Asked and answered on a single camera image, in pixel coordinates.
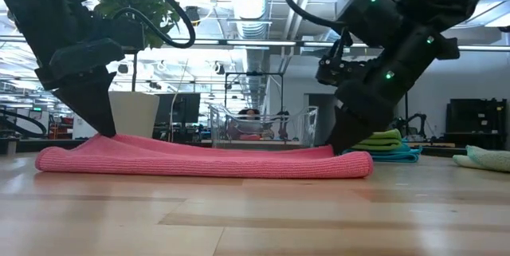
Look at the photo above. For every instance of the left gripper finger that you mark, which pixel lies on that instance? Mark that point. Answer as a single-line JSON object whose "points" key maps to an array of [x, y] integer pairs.
{"points": [[95, 104]]}

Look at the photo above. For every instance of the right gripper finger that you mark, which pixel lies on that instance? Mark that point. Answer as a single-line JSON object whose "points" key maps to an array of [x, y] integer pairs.
{"points": [[346, 132]]}

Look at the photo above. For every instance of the green microfiber towel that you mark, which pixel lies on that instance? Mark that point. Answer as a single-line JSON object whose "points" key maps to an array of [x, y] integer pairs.
{"points": [[382, 140]]}

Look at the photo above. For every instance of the blue microfiber towel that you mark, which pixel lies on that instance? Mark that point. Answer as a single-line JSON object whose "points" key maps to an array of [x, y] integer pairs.
{"points": [[398, 156]]}

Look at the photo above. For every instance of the pink microfiber towel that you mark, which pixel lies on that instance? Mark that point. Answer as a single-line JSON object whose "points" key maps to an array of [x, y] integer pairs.
{"points": [[199, 164]]}

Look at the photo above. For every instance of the background black robot arm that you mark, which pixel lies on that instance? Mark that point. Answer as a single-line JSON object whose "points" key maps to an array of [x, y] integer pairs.
{"points": [[416, 118]]}

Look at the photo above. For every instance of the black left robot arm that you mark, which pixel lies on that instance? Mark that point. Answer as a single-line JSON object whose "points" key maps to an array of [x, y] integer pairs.
{"points": [[40, 9]]}

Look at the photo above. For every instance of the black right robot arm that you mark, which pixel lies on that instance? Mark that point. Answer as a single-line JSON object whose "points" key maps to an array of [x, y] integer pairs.
{"points": [[430, 9]]}

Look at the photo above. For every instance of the mint microfiber towel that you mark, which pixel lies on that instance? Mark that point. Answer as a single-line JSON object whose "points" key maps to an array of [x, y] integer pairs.
{"points": [[486, 160]]}

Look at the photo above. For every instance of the white plant pot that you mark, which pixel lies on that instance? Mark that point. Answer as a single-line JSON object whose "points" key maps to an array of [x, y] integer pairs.
{"points": [[135, 114]]}

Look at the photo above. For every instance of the clear plastic bin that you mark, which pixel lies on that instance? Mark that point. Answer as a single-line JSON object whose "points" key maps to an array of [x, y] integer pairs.
{"points": [[295, 128]]}

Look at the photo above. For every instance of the black monitor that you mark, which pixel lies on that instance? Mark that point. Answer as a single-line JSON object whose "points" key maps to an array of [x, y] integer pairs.
{"points": [[187, 108]]}

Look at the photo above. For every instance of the person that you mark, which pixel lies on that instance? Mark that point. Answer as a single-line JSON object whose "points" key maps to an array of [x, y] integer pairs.
{"points": [[249, 114]]}

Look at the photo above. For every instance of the black cabinet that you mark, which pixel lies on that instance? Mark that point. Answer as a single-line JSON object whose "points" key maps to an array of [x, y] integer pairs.
{"points": [[476, 120]]}

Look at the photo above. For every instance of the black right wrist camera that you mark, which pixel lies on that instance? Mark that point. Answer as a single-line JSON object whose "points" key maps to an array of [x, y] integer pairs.
{"points": [[334, 70]]}

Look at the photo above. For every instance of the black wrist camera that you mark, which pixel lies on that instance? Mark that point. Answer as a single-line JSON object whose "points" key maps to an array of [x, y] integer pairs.
{"points": [[334, 70], [123, 32]]}

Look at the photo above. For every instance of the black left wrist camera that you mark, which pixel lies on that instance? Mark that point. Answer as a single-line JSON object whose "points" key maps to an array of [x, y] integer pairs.
{"points": [[123, 32]]}

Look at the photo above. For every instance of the black aluminium table frame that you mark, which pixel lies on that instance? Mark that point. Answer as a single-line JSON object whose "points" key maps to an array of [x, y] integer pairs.
{"points": [[24, 145]]}

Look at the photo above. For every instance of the black rectangular frame stand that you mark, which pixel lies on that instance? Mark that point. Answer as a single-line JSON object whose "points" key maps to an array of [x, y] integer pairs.
{"points": [[255, 73]]}

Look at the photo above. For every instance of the silver ribbed ventilation duct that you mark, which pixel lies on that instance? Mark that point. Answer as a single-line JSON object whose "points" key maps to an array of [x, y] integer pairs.
{"points": [[249, 1]]}

